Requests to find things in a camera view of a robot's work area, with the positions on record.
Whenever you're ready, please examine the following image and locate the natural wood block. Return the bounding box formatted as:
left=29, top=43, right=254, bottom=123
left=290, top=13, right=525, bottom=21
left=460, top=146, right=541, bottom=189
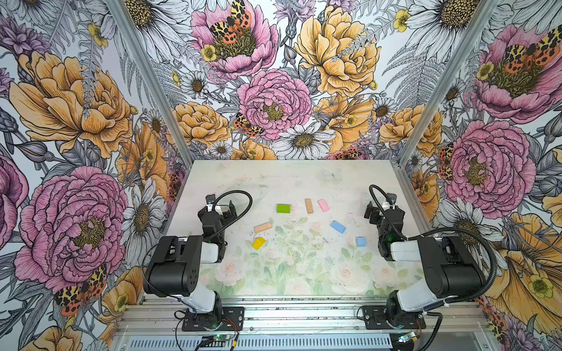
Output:
left=304, top=198, right=314, bottom=214
left=254, top=222, right=273, bottom=234

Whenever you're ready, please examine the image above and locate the blue long wood block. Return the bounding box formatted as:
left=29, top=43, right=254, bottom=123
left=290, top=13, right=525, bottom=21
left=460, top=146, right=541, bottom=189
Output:
left=330, top=221, right=346, bottom=234

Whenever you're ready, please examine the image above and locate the green wood block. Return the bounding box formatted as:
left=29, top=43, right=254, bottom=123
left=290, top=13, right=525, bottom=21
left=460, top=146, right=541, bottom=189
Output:
left=276, top=204, right=291, bottom=214

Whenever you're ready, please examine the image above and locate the pink wood block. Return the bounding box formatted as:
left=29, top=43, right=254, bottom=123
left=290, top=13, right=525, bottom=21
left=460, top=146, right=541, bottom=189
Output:
left=318, top=199, right=330, bottom=212

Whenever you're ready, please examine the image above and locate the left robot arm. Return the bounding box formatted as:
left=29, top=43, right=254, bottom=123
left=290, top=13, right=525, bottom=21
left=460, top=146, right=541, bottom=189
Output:
left=143, top=203, right=237, bottom=331

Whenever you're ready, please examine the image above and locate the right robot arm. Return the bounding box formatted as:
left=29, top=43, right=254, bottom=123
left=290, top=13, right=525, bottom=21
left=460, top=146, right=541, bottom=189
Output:
left=364, top=203, right=487, bottom=328

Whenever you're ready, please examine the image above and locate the light blue small block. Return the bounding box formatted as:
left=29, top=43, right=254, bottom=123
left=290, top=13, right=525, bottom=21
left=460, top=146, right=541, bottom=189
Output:
left=356, top=237, right=367, bottom=247

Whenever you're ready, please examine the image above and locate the yellow wood block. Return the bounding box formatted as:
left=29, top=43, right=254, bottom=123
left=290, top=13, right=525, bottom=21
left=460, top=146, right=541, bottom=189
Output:
left=252, top=237, right=266, bottom=250

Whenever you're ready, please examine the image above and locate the vented metal grille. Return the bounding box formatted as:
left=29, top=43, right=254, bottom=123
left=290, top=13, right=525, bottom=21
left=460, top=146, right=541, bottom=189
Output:
left=119, top=333, right=392, bottom=350

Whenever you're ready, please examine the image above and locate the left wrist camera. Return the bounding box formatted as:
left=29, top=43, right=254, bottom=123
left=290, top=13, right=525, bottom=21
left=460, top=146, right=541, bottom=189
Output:
left=206, top=194, right=217, bottom=212

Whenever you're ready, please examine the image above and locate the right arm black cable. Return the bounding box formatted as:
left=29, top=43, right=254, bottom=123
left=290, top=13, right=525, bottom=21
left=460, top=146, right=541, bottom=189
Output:
left=368, top=184, right=498, bottom=308

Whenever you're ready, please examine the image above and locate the right corner aluminium post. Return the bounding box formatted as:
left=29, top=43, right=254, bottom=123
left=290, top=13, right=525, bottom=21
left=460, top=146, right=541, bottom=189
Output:
left=397, top=0, right=502, bottom=168

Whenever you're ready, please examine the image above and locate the corner aluminium post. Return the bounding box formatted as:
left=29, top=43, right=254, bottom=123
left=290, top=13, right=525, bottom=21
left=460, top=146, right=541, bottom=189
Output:
left=108, top=1, right=194, bottom=172
left=397, top=0, right=502, bottom=168

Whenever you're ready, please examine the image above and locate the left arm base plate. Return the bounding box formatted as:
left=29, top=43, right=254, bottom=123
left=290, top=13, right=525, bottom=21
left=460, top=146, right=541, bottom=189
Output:
left=181, top=307, right=245, bottom=332

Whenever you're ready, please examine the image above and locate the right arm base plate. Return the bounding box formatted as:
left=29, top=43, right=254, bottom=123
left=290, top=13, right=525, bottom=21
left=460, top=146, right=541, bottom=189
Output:
left=359, top=306, right=427, bottom=330

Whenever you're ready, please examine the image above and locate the aluminium rail frame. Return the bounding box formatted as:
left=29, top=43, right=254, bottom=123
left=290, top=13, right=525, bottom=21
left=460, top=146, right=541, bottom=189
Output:
left=116, top=295, right=487, bottom=336

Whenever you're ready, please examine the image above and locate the left corner aluminium post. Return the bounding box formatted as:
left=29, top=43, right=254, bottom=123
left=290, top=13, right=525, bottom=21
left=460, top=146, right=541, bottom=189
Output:
left=108, top=1, right=194, bottom=172

